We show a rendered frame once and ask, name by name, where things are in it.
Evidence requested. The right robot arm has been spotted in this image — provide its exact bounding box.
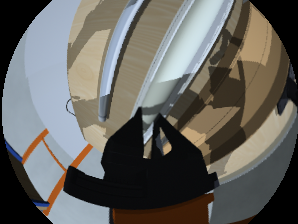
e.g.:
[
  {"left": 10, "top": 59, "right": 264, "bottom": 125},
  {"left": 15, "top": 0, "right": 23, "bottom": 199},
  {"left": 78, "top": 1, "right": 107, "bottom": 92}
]
[{"left": 277, "top": 60, "right": 298, "bottom": 116}]

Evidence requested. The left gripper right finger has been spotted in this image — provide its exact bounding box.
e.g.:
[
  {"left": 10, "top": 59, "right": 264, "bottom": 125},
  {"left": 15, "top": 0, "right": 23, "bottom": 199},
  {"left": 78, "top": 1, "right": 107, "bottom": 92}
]
[{"left": 151, "top": 113, "right": 203, "bottom": 160}]

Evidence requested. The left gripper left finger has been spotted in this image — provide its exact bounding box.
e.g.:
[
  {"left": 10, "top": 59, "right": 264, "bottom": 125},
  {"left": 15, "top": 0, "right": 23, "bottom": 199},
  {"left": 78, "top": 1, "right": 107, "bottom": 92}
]
[{"left": 104, "top": 107, "right": 144, "bottom": 156}]

